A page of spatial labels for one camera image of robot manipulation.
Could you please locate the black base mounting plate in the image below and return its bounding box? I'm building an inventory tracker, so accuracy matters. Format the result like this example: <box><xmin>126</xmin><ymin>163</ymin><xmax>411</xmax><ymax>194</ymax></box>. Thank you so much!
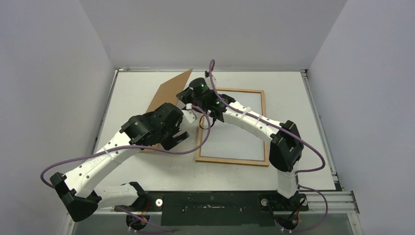
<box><xmin>114</xmin><ymin>190</ymin><xmax>309</xmax><ymax>227</ymax></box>

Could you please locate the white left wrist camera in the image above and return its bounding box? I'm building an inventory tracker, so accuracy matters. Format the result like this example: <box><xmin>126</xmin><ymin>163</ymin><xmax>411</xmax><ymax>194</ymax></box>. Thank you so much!
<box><xmin>182</xmin><ymin>106</ymin><xmax>197</xmax><ymax>125</ymax></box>

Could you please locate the brown backing board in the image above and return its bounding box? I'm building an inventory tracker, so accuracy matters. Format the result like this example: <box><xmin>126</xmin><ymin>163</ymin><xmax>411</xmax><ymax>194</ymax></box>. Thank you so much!
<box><xmin>142</xmin><ymin>70</ymin><xmax>192</xmax><ymax>148</ymax></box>

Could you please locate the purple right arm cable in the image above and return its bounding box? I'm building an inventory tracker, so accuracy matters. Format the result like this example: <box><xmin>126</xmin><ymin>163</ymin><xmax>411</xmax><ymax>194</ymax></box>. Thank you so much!
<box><xmin>207</xmin><ymin>59</ymin><xmax>329</xmax><ymax>234</ymax></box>

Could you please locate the aluminium front rail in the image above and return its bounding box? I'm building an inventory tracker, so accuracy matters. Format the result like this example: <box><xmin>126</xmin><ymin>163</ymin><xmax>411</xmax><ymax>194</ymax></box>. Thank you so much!
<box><xmin>67</xmin><ymin>191</ymin><xmax>361</xmax><ymax>215</ymax></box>

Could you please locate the wooden picture frame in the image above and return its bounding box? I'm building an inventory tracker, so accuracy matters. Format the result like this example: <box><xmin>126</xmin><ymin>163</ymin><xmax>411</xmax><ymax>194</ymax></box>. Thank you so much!
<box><xmin>195</xmin><ymin>88</ymin><xmax>269</xmax><ymax>167</ymax></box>

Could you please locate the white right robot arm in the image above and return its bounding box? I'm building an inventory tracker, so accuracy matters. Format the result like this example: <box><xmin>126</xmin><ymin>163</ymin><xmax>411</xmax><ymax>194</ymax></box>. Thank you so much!
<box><xmin>176</xmin><ymin>77</ymin><xmax>304</xmax><ymax>210</ymax></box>

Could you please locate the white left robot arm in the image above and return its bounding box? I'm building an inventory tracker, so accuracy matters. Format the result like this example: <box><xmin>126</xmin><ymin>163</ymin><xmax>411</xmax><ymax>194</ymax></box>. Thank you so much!
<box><xmin>50</xmin><ymin>103</ymin><xmax>195</xmax><ymax>222</ymax></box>

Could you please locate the printed photo sheet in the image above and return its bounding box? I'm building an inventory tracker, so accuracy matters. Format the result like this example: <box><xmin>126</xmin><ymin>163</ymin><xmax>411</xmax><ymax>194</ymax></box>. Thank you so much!
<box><xmin>200</xmin><ymin>90</ymin><xmax>268</xmax><ymax>162</ymax></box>

